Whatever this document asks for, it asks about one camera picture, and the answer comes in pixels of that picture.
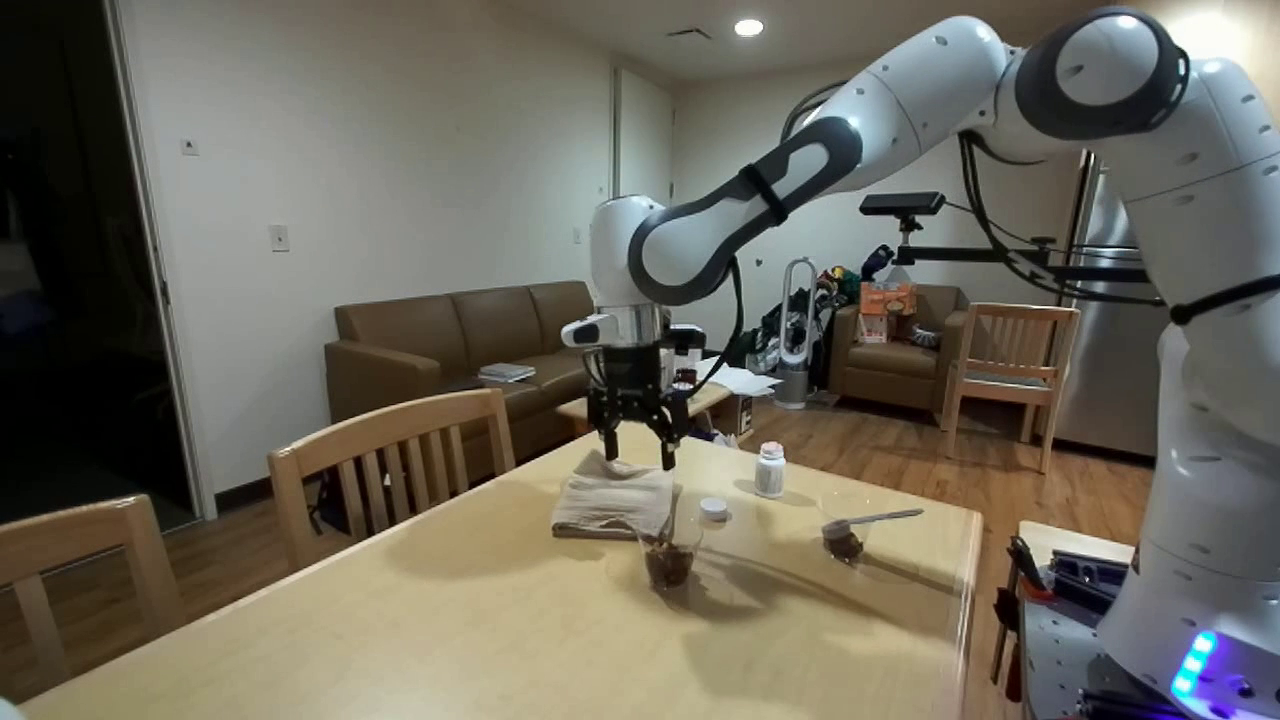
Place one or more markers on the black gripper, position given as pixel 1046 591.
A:
pixel 633 373

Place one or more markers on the white ribbed towel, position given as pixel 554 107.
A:
pixel 617 504

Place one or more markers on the white bottle lid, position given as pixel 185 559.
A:
pixel 713 511

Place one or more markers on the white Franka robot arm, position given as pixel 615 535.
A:
pixel 1200 202

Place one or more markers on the white pill bottle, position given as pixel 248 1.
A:
pixel 771 470

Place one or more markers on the grey book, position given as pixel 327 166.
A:
pixel 507 373

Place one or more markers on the brown leather sofa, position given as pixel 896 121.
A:
pixel 424 340

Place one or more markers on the wooden slat-back chair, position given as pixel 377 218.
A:
pixel 80 562
pixel 387 461
pixel 1004 386

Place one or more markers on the brown armchair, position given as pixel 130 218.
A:
pixel 881 379

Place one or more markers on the orange box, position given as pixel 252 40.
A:
pixel 874 313

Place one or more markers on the white door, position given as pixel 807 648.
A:
pixel 642 146

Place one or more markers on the round ceiling light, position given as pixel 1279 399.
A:
pixel 751 25

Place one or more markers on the stainless steel fridge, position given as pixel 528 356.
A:
pixel 1113 386

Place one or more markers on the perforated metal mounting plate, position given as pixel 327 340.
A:
pixel 1067 653

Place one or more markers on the small white thermostat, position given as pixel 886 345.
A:
pixel 190 146

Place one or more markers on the white light switch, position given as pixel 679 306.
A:
pixel 277 237

